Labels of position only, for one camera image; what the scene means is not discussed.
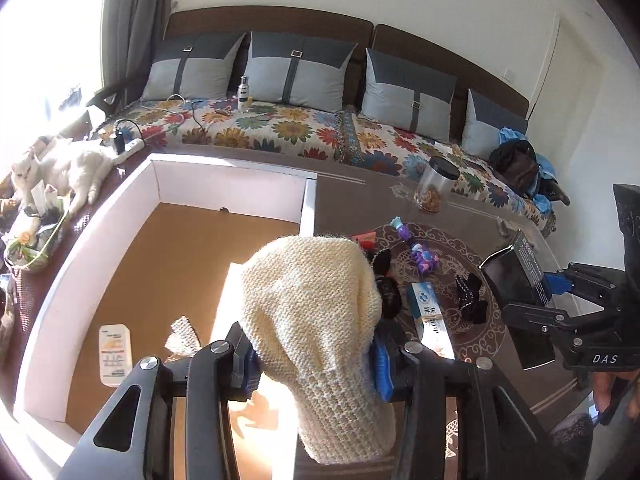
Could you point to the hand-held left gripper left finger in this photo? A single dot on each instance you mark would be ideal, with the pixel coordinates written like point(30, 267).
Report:
point(251, 375)

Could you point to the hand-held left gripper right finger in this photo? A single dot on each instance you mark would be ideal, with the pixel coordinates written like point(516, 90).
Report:
point(382, 370)

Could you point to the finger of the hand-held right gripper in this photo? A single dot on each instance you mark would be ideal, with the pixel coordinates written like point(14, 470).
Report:
point(557, 281)
point(537, 317)

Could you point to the black printed box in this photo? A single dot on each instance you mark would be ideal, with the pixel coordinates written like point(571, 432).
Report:
point(510, 277)

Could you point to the blue white toothpaste box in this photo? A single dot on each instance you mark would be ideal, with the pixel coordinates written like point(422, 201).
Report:
point(427, 305)

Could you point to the cream knitted hat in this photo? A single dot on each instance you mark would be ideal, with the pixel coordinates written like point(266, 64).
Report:
point(310, 310)

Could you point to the white-rimmed cardboard box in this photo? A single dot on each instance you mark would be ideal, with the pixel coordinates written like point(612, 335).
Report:
point(165, 260)

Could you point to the brown patterned desktop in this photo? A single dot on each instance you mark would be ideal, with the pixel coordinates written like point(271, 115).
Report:
point(350, 195)

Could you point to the person's right hand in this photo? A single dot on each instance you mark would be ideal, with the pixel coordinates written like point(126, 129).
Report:
point(604, 392)

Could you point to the patterned fabric bow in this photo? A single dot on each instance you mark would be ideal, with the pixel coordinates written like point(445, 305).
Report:
point(182, 335)

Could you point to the black bag on sofa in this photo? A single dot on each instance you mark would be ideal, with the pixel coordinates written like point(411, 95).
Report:
point(545, 172)

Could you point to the purple toy figure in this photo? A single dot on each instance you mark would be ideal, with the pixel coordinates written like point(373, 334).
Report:
point(425, 257)

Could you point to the red toy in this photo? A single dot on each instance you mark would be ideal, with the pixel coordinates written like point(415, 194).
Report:
point(363, 239)

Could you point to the white printed packet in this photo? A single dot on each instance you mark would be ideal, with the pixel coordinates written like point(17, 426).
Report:
point(115, 355)

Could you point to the purple toy with teal top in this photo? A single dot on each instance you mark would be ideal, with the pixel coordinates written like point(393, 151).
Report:
point(400, 229)

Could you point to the clear jar with black lid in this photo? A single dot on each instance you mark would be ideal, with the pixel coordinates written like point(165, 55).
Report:
point(435, 185)

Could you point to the white door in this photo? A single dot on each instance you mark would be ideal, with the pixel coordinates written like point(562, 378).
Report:
point(570, 110)

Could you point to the floral sofa cover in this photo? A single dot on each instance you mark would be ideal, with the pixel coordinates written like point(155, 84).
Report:
point(300, 127)

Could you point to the white power strip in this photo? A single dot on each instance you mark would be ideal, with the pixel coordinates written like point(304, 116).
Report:
point(134, 146)

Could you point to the white cat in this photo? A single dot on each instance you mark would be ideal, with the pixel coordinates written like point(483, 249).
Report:
point(75, 165)

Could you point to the white tissue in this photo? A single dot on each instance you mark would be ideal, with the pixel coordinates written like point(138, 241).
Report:
point(42, 195)

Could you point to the silver spray bottle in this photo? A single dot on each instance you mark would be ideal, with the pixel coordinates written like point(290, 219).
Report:
point(243, 92)

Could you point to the dark chair armrest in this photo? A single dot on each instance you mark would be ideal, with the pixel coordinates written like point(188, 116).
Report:
point(107, 94)

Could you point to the brown sofa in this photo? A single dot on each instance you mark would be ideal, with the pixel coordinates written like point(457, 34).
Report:
point(280, 20)

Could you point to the grey curtain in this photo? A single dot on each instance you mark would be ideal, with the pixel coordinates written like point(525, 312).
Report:
point(135, 30)

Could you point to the white wall switch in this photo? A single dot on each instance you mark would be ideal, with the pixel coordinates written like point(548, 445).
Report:
point(510, 76)

